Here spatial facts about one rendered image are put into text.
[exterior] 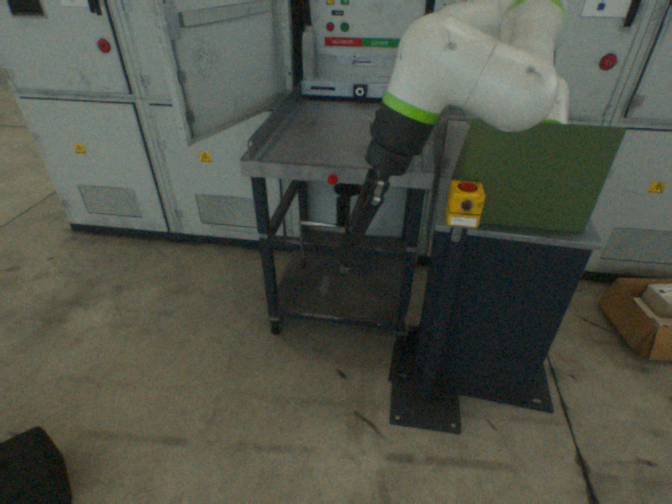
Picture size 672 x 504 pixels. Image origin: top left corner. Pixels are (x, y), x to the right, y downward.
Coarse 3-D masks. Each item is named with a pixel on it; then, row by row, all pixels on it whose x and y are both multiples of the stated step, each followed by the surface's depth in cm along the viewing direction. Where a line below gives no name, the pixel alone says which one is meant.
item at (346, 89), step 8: (304, 80) 187; (312, 80) 186; (320, 80) 186; (304, 88) 189; (312, 88) 188; (320, 88) 188; (336, 88) 186; (344, 88) 186; (352, 88) 185; (368, 88) 184; (376, 88) 184; (384, 88) 183; (344, 96) 188; (352, 96) 187; (368, 96) 186; (376, 96) 186
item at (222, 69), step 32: (160, 0) 122; (192, 0) 134; (224, 0) 146; (256, 0) 160; (160, 32) 126; (192, 32) 138; (224, 32) 150; (256, 32) 164; (192, 64) 141; (224, 64) 154; (256, 64) 169; (192, 96) 145; (224, 96) 159; (256, 96) 175; (192, 128) 147; (224, 128) 159
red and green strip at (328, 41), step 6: (324, 42) 177; (330, 42) 177; (336, 42) 177; (342, 42) 176; (348, 42) 176; (354, 42) 176; (360, 42) 175; (366, 42) 175; (372, 42) 174; (378, 42) 174; (384, 42) 174; (390, 42) 173; (396, 42) 173
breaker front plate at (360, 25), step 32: (320, 0) 169; (352, 0) 167; (384, 0) 165; (416, 0) 163; (320, 32) 175; (352, 32) 174; (384, 32) 172; (320, 64) 183; (352, 64) 181; (384, 64) 178
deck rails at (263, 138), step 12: (288, 96) 172; (276, 108) 158; (288, 108) 174; (264, 120) 146; (276, 120) 159; (288, 120) 166; (264, 132) 146; (276, 132) 155; (252, 144) 136; (264, 144) 145; (252, 156) 136; (420, 156) 137; (420, 168) 129
